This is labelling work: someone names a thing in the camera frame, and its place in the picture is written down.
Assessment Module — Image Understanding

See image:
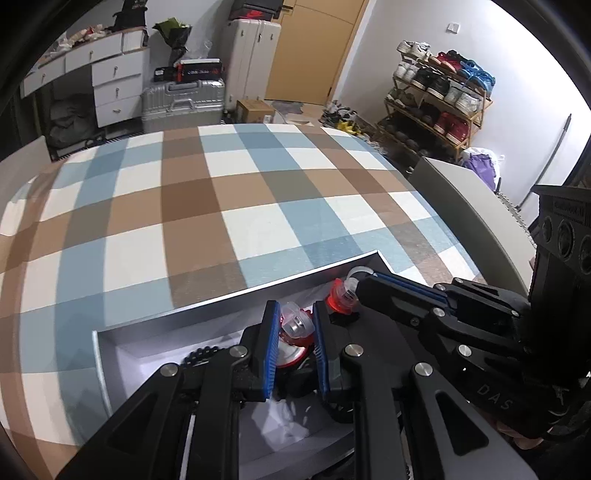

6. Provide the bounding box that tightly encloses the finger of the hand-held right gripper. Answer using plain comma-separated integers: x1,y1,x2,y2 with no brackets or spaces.
368,270,533,320
355,276,563,417

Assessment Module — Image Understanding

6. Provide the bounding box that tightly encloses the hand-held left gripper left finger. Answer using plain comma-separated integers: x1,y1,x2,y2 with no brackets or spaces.
55,300,282,480

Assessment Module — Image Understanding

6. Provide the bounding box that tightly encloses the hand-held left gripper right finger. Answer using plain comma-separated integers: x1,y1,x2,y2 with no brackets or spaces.
312,300,541,480

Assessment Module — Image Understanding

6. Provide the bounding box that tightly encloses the black hair claw clip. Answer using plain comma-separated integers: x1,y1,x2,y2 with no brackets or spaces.
276,355,325,398

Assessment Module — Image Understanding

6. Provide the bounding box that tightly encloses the red clear hair clip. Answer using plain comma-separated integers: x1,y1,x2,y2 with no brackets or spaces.
323,265,371,320
278,301,319,370

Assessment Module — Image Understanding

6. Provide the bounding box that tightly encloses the black spiral hair tie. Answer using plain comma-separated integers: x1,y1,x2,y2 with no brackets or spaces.
182,344,237,366

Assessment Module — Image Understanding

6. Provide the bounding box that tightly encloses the silver box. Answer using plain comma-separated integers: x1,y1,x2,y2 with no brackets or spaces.
92,249,502,467

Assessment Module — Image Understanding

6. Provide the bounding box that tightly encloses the person's right hand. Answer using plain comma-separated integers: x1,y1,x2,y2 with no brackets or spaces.
499,425,550,452

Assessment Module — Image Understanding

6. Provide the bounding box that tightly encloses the white tissue paper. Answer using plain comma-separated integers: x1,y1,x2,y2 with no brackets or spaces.
249,397,311,456

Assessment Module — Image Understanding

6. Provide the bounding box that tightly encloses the grey storage box right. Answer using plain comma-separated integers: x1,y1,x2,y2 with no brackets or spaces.
410,157,539,297

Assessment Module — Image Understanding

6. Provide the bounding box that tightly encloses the purple bag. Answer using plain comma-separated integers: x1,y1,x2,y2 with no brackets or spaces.
462,154,498,190
466,147,507,191

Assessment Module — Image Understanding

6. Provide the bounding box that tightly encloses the long black stick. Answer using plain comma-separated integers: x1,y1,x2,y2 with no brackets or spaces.
521,113,574,209

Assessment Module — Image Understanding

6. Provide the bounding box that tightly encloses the checked blanket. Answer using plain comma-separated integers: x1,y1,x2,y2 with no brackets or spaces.
0,122,490,480

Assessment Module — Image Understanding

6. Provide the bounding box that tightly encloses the bamboo shoe rack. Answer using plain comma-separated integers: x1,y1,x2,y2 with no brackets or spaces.
376,41,493,163

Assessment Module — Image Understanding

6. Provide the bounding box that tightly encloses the pile of floor shoes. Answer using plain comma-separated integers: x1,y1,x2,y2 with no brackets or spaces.
321,100,371,136

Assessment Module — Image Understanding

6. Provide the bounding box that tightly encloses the wooden shoe rack with shoes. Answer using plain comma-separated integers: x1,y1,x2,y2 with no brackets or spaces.
390,40,498,154

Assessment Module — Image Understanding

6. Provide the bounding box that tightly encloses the small cardboard box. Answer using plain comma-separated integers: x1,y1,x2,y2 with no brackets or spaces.
236,99,277,123

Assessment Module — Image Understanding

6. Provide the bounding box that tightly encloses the wooden door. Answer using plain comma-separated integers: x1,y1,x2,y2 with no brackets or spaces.
265,0,370,105

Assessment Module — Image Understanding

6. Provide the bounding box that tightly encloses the silver ribbed suitcase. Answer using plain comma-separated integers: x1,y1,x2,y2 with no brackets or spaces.
141,78,227,133

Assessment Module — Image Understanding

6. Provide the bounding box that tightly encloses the white upright suitcase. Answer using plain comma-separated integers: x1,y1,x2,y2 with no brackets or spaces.
222,18,283,112

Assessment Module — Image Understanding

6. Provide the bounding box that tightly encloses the red and black box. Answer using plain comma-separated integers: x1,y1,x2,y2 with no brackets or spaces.
177,58,225,80

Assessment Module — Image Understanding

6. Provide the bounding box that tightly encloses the grey bag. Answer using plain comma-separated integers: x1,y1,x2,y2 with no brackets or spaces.
48,95,99,149

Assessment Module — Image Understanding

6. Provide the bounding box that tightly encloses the white desk with drawers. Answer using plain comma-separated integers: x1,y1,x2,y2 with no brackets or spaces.
21,28,151,131

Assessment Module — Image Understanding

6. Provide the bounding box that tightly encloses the red and black shoebox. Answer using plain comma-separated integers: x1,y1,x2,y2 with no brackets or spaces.
228,0,284,22

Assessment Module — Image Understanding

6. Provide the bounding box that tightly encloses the black wrapped bouquet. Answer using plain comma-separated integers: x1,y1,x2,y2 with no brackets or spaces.
152,17,193,66

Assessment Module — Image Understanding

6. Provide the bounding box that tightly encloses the pile of desk clutter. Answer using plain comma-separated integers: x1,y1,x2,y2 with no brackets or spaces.
50,25,123,52

